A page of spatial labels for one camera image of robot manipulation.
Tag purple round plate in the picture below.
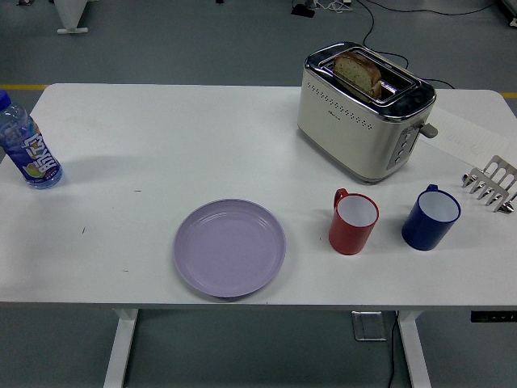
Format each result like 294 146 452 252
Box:
173 198 288 300

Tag red mug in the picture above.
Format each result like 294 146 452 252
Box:
327 188 380 256

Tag cream steel toaster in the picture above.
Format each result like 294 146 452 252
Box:
296 40 439 186

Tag toasted bread slice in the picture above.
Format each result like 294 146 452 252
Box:
332 50 383 99

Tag blue mug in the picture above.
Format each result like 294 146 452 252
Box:
401 183 462 252

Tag black floor device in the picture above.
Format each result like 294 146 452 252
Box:
290 2 317 19

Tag white paper sheet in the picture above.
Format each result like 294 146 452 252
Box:
419 106 511 168

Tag blue drink bottle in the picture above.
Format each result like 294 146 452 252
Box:
0 89 64 191

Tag silver metal rack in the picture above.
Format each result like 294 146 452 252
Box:
460 154 517 214

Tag white furniture foot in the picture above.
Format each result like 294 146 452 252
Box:
53 0 89 35

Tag black table control panel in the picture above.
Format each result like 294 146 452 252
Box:
469 310 517 324

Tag white furniture piece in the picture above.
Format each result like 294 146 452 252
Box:
495 0 517 28

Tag clear plastic bracket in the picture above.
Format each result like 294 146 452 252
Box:
351 310 389 343

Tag white floor cables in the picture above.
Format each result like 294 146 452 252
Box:
314 0 353 14

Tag black toaster power cable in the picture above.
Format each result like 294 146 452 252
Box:
357 0 456 90

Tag black cable under table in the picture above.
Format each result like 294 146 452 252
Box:
388 310 400 388

